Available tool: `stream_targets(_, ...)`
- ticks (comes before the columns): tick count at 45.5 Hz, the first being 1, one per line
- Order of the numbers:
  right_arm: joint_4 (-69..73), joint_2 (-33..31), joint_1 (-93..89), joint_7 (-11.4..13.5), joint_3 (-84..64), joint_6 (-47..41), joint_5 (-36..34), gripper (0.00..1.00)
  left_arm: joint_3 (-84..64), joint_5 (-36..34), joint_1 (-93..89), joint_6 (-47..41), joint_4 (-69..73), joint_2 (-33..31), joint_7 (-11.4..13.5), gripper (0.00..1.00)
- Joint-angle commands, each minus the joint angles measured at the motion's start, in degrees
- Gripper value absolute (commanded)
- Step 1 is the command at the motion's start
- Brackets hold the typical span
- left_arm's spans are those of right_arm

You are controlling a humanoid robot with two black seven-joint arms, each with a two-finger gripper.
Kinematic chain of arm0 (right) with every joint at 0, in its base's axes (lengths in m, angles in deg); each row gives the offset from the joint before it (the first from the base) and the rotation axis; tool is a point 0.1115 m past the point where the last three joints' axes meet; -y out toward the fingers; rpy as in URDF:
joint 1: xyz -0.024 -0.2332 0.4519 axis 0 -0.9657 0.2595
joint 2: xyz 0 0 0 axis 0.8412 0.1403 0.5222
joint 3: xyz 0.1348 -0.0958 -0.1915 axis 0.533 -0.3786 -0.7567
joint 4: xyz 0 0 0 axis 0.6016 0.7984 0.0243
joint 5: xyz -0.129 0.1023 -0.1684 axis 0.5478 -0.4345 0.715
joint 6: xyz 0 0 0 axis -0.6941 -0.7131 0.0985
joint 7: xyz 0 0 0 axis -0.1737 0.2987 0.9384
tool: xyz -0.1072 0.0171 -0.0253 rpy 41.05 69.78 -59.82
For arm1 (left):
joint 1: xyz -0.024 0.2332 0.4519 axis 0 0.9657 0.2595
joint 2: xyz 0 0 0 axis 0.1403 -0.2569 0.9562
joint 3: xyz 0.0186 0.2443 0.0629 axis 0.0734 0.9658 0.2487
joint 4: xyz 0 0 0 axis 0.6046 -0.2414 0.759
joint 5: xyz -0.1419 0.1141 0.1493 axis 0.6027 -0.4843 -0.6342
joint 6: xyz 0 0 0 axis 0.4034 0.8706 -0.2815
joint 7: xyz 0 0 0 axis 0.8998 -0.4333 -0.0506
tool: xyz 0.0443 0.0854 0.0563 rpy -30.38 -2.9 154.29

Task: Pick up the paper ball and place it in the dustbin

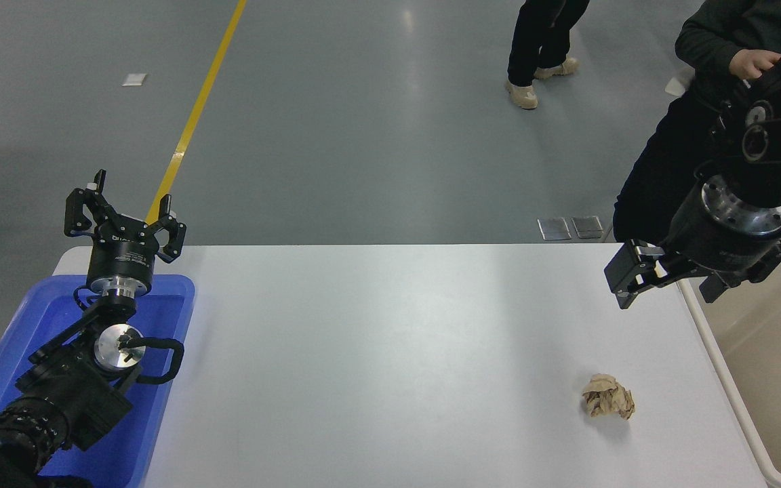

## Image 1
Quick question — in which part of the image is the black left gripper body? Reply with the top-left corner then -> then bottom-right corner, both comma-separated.
86,217 -> 161,293

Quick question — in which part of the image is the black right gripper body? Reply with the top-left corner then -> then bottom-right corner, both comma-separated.
662,195 -> 781,285

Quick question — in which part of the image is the tan paper ball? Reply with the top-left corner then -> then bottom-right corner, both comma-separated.
581,373 -> 635,420

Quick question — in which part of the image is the person's right hand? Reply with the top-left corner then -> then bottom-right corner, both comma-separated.
729,49 -> 781,79

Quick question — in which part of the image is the blue plastic tray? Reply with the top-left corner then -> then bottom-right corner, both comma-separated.
0,273 -> 196,488

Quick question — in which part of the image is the person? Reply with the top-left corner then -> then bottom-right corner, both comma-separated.
505,0 -> 591,110
613,0 -> 781,248

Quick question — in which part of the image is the large pale bin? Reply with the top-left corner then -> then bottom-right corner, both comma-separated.
677,247 -> 781,488

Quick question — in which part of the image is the white chair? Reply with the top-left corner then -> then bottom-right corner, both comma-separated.
665,66 -> 696,96

